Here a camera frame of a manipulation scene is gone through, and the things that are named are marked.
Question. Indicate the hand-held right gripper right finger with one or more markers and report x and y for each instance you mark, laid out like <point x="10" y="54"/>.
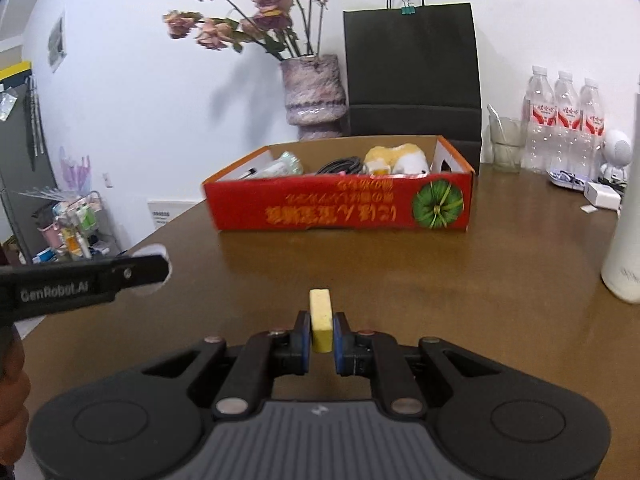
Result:
<point x="338" y="341"/>

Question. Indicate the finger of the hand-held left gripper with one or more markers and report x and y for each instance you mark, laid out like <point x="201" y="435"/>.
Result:
<point x="135" y="272"/>

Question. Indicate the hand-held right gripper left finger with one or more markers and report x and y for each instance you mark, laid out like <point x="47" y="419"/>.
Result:
<point x="306" y="341"/>

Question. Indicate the yellow eraser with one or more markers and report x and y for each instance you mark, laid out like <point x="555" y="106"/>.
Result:
<point x="321" y="319"/>

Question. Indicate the white round item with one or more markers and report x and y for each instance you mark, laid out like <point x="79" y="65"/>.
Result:
<point x="152" y="250"/>

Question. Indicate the red cardboard box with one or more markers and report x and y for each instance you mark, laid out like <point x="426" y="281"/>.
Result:
<point x="325" y="206"/>

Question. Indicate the brown wooden desktop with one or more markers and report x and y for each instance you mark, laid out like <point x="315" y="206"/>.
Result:
<point x="450" y="285"/>

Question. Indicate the person's left hand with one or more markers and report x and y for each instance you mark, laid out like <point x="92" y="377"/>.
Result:
<point x="11" y="390"/>

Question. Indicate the metal storage rack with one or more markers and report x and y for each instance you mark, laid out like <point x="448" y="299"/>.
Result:
<point x="75" y="227"/>

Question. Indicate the purple plastic bag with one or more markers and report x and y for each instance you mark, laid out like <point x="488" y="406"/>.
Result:
<point x="75" y="167"/>

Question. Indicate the dark grey cabinet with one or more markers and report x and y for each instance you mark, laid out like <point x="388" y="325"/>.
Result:
<point x="20" y="160"/>

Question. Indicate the black pen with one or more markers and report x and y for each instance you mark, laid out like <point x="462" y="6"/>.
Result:
<point x="250" y="172"/>

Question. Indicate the white and green bottle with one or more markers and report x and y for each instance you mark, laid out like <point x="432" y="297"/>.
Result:
<point x="280" y="165"/>

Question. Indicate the yellow and white plush toy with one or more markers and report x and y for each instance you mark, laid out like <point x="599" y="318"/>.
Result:
<point x="396" y="157"/>

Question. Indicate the pink marbled vase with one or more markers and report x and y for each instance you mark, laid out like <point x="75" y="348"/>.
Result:
<point x="314" y="92"/>

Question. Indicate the clear glass cup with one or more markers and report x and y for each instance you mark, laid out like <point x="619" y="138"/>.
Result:
<point x="506" y="145"/>

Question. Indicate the blue and white tray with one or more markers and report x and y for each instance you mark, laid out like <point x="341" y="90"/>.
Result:
<point x="565" y="178"/>

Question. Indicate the black paper bag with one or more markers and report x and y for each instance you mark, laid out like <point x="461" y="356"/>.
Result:
<point x="412" y="70"/>

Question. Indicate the dried pink flower bouquet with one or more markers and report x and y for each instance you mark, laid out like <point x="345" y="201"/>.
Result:
<point x="250" y="15"/>

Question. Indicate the clear water bottle red label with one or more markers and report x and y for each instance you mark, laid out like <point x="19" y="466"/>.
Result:
<point x="566" y="122"/>
<point x="540" y="120"/>
<point x="592" y="127"/>

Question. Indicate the white charger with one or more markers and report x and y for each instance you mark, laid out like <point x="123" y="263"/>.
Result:
<point x="602" y="195"/>

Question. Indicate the white insulated bottle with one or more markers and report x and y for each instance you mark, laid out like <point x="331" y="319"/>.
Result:
<point x="624" y="220"/>

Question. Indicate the white robot toy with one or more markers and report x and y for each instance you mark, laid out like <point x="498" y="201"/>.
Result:
<point x="616" y="157"/>

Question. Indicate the green binder clip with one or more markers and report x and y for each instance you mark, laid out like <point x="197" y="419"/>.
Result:
<point x="409" y="7"/>

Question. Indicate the white wall box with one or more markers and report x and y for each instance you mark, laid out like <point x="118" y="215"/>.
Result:
<point x="162" y="210"/>

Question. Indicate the grey wall panel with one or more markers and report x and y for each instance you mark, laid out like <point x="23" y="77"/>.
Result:
<point x="57" y="42"/>

